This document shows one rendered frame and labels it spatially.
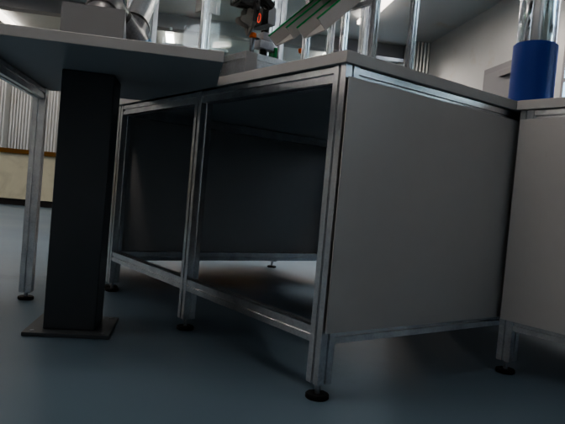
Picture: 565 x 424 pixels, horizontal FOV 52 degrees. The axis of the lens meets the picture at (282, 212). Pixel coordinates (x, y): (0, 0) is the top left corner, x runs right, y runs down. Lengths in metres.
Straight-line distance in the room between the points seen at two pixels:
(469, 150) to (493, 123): 0.14
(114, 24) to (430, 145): 1.05
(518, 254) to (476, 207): 0.21
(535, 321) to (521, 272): 0.15
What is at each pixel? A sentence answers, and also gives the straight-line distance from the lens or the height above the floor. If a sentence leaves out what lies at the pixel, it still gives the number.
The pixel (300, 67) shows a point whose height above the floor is 0.84.
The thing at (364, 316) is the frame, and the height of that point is 0.21.
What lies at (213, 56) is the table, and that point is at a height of 0.84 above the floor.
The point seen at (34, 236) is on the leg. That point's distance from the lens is 2.44.
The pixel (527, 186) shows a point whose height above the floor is 0.59.
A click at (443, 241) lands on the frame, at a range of 1.72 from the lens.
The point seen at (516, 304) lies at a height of 0.22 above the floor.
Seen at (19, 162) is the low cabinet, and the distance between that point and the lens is 9.15.
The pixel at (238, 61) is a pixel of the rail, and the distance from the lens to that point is 1.99.
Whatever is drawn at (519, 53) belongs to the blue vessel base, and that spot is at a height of 1.09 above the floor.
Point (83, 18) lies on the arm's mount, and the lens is 2.01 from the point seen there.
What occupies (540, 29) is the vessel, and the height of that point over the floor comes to 1.17.
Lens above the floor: 0.50
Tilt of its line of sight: 2 degrees down
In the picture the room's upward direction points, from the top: 5 degrees clockwise
